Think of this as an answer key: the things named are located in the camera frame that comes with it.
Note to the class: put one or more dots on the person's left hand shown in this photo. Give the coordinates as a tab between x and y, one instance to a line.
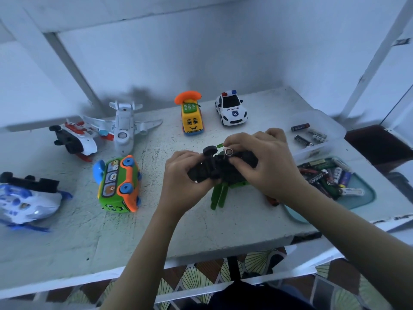
177	187

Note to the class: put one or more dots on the person's right hand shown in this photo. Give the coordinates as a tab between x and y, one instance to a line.
274	168

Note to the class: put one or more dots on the red screwdriver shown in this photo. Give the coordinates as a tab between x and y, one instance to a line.
273	202

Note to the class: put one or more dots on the dark green toy helicopter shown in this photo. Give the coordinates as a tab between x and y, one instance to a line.
219	174

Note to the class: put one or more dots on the black red battery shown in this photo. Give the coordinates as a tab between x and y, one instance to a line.
300	127

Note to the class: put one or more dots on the clear plastic container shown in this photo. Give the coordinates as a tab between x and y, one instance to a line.
313	132

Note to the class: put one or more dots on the pile of batteries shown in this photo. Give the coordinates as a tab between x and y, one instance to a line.
329	177

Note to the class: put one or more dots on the green orange toy car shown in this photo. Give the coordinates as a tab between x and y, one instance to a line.
116	187

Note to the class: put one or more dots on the yellow orange toy car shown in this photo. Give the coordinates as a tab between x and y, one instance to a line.
192	116

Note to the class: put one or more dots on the black white toy car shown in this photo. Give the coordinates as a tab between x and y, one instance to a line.
231	107

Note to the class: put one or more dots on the white toy airplane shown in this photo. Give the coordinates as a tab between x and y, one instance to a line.
122	126

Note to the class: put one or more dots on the teal container lid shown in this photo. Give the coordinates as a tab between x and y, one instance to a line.
361	200

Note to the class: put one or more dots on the dark brown storage box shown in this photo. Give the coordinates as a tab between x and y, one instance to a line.
384	145

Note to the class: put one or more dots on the red white toy vehicle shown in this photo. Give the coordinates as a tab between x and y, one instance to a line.
74	138

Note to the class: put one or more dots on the grey storage box lid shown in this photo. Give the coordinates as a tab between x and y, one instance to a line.
403	180

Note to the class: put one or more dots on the white blue toy vehicle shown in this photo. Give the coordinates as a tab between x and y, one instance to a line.
26	203

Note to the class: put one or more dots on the person's left forearm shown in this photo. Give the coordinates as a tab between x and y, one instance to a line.
142	264

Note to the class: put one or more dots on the person's right forearm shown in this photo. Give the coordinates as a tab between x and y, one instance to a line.
358	248

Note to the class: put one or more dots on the person's dark trousers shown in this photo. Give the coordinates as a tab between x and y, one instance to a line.
251	299

